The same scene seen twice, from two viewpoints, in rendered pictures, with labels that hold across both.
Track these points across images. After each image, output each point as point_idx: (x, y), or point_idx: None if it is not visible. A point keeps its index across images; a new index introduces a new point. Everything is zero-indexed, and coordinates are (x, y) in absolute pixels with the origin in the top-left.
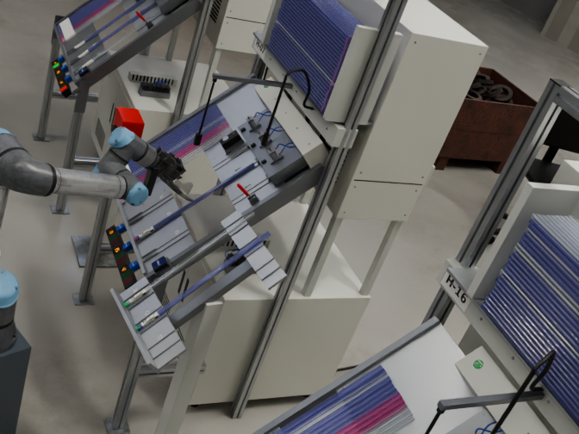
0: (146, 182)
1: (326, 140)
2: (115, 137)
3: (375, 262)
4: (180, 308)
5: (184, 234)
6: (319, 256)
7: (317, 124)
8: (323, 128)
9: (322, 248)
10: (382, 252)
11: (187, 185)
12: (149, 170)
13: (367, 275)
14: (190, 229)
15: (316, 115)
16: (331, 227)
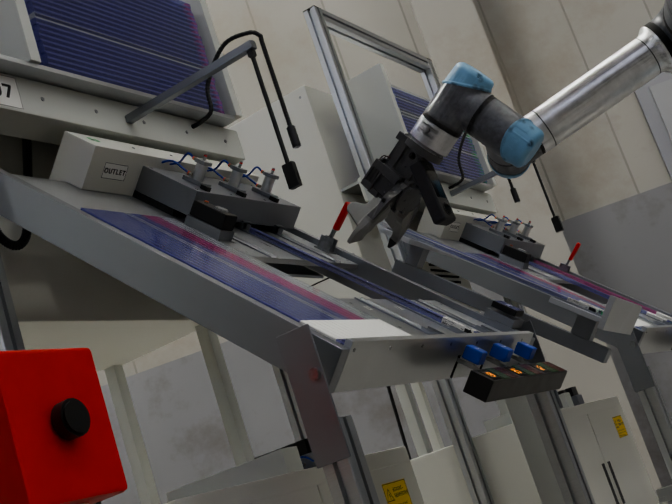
0: (442, 197)
1: (236, 155)
2: (481, 73)
3: (144, 458)
4: (539, 319)
5: (425, 303)
6: (236, 405)
7: (210, 145)
8: (221, 144)
9: (231, 388)
10: (140, 432)
11: (389, 213)
12: (431, 174)
13: (151, 493)
14: (280, 478)
15: (200, 135)
16: (218, 345)
